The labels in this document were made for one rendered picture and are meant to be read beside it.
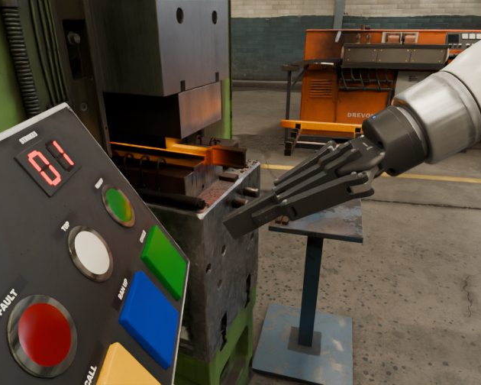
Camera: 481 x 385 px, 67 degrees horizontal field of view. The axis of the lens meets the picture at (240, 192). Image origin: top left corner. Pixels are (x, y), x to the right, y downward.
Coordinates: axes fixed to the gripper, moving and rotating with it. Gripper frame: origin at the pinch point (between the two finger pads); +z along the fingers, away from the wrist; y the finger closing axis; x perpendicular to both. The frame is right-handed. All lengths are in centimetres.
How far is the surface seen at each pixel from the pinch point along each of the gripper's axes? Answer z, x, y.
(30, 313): 12.9, 11.4, -19.8
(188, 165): 14.1, -1.2, 40.7
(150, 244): 12.5, 3.6, -1.0
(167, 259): 12.4, 0.3, -0.2
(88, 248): 12.8, 10.2, -10.4
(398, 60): -149, -97, 347
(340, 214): -13, -51, 70
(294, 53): -115, -102, 786
